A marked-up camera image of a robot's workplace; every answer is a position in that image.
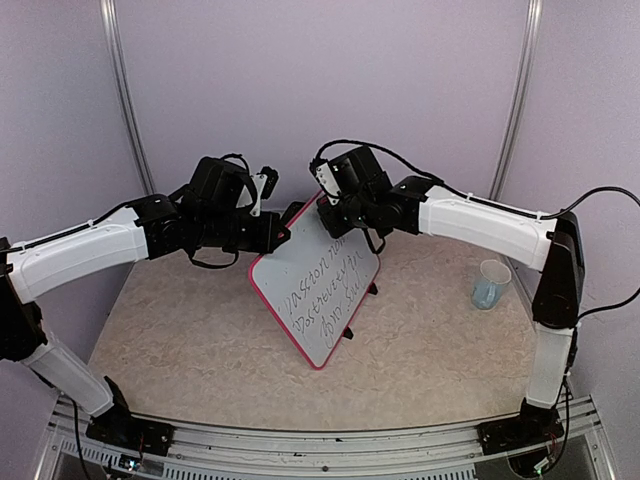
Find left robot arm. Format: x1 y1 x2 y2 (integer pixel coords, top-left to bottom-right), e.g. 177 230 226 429
1 153 291 445

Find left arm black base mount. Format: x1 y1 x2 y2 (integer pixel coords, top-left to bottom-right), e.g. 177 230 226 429
86 376 175 457

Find light blue mug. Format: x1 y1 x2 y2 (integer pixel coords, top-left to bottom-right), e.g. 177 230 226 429
471 259 512 310

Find front aluminium rail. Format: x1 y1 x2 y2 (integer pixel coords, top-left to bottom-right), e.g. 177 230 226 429
34 397 619 479

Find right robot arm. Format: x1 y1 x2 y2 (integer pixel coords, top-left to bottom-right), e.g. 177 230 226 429
310 145 585 444

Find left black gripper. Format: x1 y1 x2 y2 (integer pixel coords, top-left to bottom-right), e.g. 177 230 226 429
197 210 292 255

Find left aluminium frame post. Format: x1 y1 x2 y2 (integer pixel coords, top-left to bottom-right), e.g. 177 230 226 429
100 0 156 195

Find aluminium frame post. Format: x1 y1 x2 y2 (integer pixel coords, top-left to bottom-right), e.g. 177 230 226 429
100 0 156 195
489 0 543 200

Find right aluminium frame post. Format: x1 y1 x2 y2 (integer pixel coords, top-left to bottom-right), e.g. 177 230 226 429
489 0 543 200

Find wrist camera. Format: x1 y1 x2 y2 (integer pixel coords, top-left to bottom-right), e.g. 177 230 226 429
236 166 279 217
309 159 341 206

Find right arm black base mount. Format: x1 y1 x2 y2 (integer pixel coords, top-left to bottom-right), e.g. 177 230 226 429
477 400 565 455

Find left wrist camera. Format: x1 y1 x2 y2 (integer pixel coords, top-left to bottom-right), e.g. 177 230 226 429
236 166 279 217

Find black floral square plate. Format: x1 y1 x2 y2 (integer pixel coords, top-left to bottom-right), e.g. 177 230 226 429
281 201 305 224

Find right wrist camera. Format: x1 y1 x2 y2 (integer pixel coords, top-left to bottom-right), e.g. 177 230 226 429
309 159 341 206

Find pink framed whiteboard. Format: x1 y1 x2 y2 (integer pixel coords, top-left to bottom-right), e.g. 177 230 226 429
249 195 380 370

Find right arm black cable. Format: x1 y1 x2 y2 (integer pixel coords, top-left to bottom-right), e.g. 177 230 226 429
309 139 640 321

